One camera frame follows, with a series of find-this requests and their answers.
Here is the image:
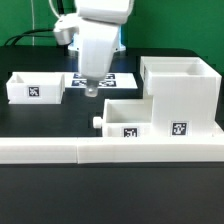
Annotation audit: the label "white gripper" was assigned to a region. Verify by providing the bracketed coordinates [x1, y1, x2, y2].
[78, 19, 119, 97]

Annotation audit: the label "white drawer front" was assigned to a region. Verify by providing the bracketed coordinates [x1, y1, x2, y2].
[93, 99, 153, 137]

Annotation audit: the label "white drawer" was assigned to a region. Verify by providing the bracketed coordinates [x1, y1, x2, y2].
[6, 72, 65, 104]
[93, 99, 153, 137]

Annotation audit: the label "white drawer cabinet box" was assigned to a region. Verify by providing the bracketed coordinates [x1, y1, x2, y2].
[140, 56, 221, 137]

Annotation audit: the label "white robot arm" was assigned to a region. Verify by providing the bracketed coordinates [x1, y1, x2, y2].
[75, 0, 134, 97]

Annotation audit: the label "white drawer rear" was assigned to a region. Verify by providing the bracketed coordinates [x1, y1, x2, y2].
[6, 72, 65, 104]

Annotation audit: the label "white marker plate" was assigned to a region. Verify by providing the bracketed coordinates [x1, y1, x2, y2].
[64, 72, 137, 89]

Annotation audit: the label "white L-shaped fence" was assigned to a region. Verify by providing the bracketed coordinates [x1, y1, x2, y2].
[0, 135, 224, 164]

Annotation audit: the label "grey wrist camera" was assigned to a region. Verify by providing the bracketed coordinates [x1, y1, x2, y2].
[53, 13, 79, 45]

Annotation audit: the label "black cables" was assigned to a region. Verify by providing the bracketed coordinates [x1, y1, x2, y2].
[2, 0, 71, 47]

